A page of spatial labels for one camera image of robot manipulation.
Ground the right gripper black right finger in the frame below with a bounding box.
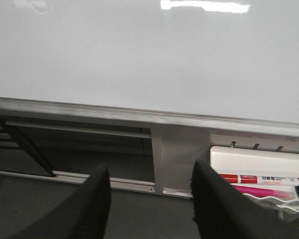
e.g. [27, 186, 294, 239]
[191, 160, 299, 239]

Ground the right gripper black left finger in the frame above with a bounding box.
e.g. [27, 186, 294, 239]
[10, 166, 111, 239]

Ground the red white marker pen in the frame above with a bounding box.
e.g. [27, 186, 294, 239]
[220, 174, 299, 187]

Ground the pink marker pen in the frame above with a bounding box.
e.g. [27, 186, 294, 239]
[234, 185, 296, 200]

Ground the white plastic marker tray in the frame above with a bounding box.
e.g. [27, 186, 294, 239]
[210, 146, 299, 217]

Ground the white whiteboard with aluminium frame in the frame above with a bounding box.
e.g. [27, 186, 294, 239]
[0, 0, 299, 137]

